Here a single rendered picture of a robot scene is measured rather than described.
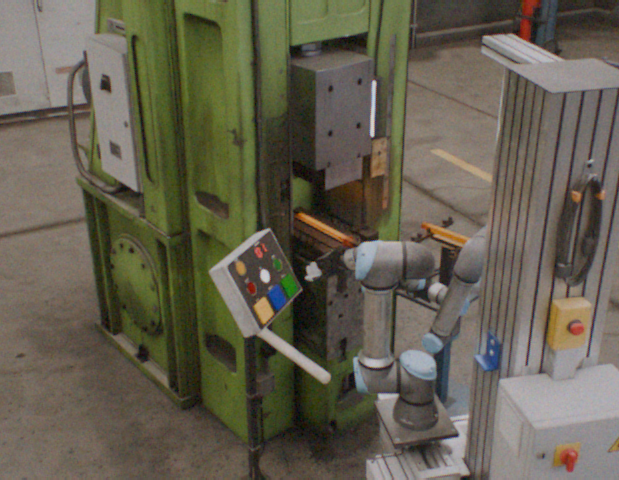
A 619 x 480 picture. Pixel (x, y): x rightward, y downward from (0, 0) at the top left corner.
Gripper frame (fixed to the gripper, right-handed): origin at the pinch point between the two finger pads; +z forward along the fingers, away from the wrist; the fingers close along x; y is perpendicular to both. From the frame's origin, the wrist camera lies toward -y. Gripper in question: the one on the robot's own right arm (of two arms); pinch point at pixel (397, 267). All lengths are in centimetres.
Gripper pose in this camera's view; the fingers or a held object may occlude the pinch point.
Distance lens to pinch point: 331.0
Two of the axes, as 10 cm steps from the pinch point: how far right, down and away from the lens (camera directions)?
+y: 0.0, 8.9, 4.5
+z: -6.3, -3.5, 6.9
